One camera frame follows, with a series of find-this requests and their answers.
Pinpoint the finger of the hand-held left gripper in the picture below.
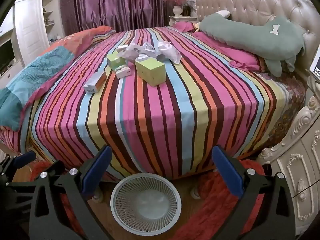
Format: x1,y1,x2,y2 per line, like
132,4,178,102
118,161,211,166
0,151,37,180
48,160,66,178

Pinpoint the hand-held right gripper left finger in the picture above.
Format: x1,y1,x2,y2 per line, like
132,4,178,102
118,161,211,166
29,145,113,240

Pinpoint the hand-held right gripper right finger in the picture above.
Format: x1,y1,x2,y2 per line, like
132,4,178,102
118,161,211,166
212,145,295,240

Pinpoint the white mesh waste basket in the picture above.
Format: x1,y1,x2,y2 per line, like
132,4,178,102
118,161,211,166
110,172,182,236

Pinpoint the long white orange box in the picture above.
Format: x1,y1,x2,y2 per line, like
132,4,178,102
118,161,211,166
83,70,107,94

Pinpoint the small white printed box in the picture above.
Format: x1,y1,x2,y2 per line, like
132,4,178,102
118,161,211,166
115,65,132,79

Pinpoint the small green patterned box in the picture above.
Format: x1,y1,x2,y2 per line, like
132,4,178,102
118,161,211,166
107,53,125,70

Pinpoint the large green box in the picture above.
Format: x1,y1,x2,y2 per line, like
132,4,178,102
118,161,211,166
134,57,166,87

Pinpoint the white paper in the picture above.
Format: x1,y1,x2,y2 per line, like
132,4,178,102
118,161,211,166
156,41,182,64
142,42,161,58

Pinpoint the red shaggy rug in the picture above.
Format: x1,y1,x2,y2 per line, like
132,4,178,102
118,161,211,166
0,159,265,240

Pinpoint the ornate cream nightstand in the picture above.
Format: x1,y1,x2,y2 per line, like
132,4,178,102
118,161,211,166
256,75,320,235

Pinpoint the white television cabinet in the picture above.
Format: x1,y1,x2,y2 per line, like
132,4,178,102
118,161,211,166
0,12,25,90

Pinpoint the striped bedsheet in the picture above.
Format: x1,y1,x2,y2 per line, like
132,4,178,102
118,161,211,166
0,26,288,180

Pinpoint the paisley bed skirt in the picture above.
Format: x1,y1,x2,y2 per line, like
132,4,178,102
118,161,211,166
250,71,307,155

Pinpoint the teal orange quilt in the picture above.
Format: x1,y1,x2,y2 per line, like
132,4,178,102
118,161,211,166
0,26,117,132

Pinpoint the black television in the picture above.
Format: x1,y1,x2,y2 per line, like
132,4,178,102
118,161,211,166
0,39,15,73

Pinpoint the large pink pillow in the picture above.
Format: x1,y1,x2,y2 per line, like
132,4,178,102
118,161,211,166
192,31,265,72

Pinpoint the white wardrobe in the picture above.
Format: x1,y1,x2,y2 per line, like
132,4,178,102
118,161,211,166
14,0,63,67

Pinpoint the green dog plush pillow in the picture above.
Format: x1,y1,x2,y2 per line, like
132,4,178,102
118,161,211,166
199,10,307,77

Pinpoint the tablet screen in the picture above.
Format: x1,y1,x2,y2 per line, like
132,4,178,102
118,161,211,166
309,49,320,77

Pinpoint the small pink pillow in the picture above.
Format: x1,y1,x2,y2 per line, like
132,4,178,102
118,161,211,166
174,21,198,32

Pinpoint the small cream nightstand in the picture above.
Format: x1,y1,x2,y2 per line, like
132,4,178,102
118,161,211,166
169,16,198,27

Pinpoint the dark potted plant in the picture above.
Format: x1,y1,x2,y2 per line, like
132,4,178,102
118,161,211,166
182,1,197,17

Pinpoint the purple curtain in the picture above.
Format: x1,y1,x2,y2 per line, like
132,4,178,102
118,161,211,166
60,0,175,30

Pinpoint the white vase with pink feathers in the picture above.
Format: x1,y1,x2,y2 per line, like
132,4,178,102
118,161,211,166
163,0,189,17

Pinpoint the tufted cream headboard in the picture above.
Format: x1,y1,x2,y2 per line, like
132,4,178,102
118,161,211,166
195,0,320,55

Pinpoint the thin black cable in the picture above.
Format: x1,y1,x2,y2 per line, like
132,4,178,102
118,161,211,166
293,179,320,199

